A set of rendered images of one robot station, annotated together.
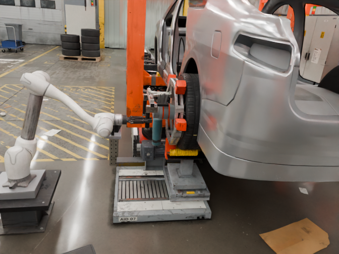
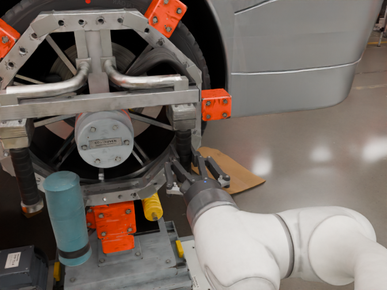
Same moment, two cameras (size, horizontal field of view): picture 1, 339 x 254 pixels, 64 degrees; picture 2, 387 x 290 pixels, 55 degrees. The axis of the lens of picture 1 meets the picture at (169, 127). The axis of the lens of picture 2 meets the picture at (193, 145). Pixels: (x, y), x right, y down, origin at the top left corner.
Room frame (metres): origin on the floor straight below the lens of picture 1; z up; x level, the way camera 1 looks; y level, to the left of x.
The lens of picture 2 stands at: (2.05, 0.92, 1.24)
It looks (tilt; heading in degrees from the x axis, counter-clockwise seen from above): 27 degrees down; 265
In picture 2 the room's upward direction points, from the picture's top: straight up
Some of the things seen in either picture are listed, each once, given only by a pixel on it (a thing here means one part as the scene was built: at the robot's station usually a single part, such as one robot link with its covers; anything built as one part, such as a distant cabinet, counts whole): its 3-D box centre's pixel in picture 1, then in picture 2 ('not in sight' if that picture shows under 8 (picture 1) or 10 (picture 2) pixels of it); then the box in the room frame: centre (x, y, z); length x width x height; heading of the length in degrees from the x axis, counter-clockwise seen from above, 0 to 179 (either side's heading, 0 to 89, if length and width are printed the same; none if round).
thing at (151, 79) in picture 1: (151, 74); not in sight; (4.63, 0.39, 0.69); 0.52 x 0.17 x 0.35; 100
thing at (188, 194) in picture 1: (184, 181); (121, 265); (2.26, -0.19, 0.13); 0.50 x 0.36 x 0.10; 10
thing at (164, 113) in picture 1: (165, 111); (103, 126); (2.21, 0.05, 0.85); 0.21 x 0.14 x 0.14; 100
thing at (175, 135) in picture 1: (173, 111); (102, 115); (2.23, -0.02, 0.85); 0.54 x 0.07 x 0.54; 10
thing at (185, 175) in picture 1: (186, 164); (116, 228); (2.26, -0.19, 0.32); 0.40 x 0.30 x 0.28; 10
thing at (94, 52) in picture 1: (80, 44); not in sight; (10.19, 3.47, 0.55); 1.40 x 0.80 x 1.09; 100
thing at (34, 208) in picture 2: (144, 107); (25, 176); (2.35, 0.24, 0.83); 0.04 x 0.04 x 0.16
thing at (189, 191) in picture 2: (127, 119); (201, 192); (1.99, 0.33, 0.83); 0.09 x 0.08 x 0.07; 100
